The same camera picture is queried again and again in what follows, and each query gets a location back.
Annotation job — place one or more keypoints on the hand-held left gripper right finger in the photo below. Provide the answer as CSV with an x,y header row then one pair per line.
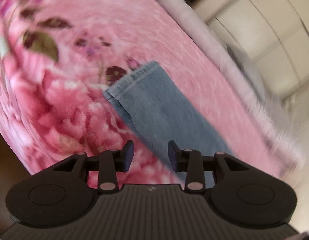
x,y
172,155

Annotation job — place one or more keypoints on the pink floral blanket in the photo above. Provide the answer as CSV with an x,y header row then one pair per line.
x,y
69,105

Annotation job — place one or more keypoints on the cream wardrobe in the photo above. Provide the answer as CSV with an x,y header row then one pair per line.
x,y
269,30

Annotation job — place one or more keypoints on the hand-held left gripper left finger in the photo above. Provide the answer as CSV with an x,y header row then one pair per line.
x,y
129,155

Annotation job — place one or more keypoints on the pale pink rolled duvet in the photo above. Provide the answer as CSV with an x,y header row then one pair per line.
x,y
219,47

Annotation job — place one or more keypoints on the blue denim jeans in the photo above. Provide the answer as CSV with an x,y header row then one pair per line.
x,y
157,105

